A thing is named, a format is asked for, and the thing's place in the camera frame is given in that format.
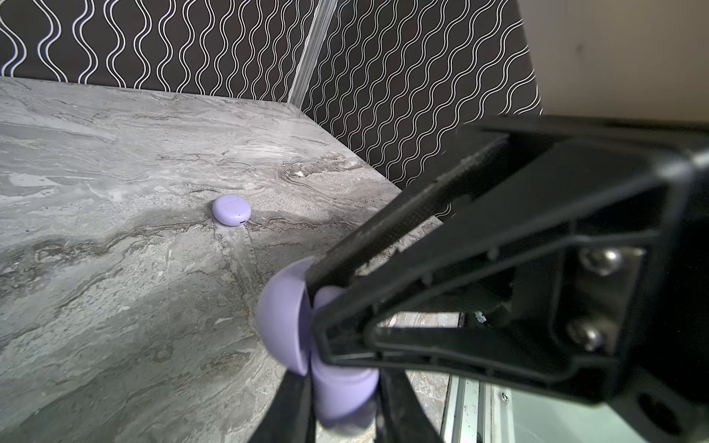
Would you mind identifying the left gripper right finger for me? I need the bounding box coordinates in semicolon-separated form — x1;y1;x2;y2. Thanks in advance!
376;368;442;443

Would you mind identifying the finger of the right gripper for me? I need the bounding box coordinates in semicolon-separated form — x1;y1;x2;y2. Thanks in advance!
309;165;671;389
306;132;510;297

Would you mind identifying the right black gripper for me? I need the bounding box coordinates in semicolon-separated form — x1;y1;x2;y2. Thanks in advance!
498;116;708;442

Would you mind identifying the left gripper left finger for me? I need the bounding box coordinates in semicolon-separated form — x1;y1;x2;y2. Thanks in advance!
249;371;316;443

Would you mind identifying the purple earbud charging case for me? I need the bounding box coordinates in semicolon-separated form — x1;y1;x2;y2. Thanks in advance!
212;194;252;227

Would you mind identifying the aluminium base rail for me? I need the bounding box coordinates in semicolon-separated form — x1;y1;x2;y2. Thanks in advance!
441;376;515;443

